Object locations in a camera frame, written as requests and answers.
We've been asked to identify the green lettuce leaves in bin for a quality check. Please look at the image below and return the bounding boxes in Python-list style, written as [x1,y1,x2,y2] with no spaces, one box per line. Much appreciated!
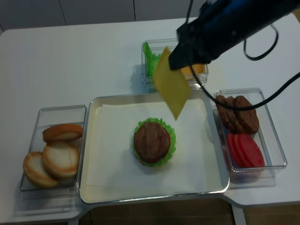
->
[142,42,162,79]

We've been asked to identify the white metal serving tray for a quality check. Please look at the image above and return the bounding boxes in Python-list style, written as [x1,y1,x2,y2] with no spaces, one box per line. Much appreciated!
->
[80,90,229,204]

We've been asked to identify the lower burger bun half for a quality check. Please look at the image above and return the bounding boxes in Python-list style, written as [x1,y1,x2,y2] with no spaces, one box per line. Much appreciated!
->
[22,152,59,188]

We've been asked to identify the brown patty in bin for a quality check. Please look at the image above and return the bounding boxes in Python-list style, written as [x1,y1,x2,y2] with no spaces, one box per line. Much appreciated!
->
[215,95,236,134]
[226,96,245,134]
[234,96,259,134]

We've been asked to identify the middle red tomato slice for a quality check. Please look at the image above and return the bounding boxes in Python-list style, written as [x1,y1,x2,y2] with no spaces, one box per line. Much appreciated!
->
[227,133,246,168]

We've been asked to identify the rear red tomato slice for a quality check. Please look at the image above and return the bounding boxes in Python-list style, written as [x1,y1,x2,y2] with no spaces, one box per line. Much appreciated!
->
[226,133,235,159]

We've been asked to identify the top leaning burger bun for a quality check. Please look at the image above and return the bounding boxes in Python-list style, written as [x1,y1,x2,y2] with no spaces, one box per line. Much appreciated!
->
[42,124,83,143]

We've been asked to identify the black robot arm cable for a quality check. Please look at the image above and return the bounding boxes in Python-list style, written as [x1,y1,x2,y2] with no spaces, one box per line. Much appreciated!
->
[185,0,300,110]

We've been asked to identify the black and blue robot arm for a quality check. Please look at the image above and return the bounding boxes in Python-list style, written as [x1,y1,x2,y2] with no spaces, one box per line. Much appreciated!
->
[169,0,300,70]

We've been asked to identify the clear patty and tomato bin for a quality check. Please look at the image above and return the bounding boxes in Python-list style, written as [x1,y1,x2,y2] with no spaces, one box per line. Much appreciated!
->
[211,102,287,184]

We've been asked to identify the green lettuce under patty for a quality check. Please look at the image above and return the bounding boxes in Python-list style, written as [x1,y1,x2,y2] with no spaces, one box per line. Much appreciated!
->
[133,118,176,167]

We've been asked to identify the burger bun half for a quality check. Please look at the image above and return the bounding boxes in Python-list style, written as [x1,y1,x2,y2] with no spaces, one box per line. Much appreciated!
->
[22,152,59,188]
[42,142,79,178]

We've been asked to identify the yellow cheese slices in bin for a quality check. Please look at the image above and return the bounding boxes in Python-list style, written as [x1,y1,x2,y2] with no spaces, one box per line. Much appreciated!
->
[180,64,205,76]

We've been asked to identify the rear brown patty in bin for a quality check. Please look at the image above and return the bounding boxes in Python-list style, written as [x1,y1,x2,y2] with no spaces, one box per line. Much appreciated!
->
[215,95,236,134]

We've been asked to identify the clear lettuce and cheese bin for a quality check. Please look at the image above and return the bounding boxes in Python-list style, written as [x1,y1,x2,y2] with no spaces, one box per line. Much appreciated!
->
[142,39,209,93]

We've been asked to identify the brown burger patty on bun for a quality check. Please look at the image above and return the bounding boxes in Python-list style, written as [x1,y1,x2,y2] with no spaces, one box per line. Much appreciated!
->
[134,122,171,164]

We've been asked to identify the middle brown patty in bin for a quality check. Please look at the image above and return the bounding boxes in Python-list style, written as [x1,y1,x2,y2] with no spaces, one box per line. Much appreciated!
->
[226,96,245,134]

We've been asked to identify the red tomato slice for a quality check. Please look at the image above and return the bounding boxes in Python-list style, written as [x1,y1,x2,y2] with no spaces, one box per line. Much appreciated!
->
[234,133,265,168]
[226,133,235,159]
[227,133,246,168]

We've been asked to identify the clear bun bin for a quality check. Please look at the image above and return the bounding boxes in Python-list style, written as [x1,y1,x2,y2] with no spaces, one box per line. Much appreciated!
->
[19,105,87,200]

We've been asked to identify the front red tomato slice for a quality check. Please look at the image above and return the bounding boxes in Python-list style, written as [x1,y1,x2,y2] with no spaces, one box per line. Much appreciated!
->
[234,133,265,168]

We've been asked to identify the front brown patty in bin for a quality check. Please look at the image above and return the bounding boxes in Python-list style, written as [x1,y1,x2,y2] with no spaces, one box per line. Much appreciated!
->
[234,96,259,134]

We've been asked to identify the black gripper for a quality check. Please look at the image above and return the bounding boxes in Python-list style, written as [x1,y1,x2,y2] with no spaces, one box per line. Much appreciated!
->
[169,17,225,70]

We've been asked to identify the middle burger bun half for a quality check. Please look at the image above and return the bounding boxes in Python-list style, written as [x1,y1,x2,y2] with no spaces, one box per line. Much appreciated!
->
[42,142,79,178]

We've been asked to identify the yellow cheese slice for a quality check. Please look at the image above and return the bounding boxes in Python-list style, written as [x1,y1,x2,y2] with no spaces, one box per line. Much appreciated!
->
[153,47,191,120]

